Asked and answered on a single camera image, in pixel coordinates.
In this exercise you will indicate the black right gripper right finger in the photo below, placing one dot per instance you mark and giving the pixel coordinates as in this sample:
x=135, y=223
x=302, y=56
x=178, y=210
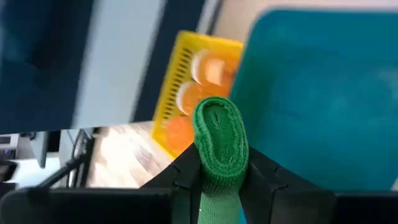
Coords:
x=267, y=193

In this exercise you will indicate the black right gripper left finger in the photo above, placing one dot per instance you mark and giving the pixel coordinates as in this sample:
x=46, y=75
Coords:
x=183, y=177

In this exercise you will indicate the green bandage roll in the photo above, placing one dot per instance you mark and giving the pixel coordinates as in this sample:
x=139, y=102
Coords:
x=220, y=137

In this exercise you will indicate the orange pill bottle pack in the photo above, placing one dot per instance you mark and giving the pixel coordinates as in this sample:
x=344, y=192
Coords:
x=214, y=71

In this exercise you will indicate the navy fabric basket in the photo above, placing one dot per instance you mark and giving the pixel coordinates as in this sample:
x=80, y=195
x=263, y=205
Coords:
x=37, y=62

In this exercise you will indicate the teal plastic tray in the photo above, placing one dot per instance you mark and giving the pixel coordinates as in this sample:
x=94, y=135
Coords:
x=311, y=93

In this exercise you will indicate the yellow plastic tray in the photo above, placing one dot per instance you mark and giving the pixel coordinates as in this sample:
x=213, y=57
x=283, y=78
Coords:
x=199, y=39

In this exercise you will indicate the black aluminium frame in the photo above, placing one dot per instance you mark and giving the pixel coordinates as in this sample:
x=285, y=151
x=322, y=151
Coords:
x=85, y=168

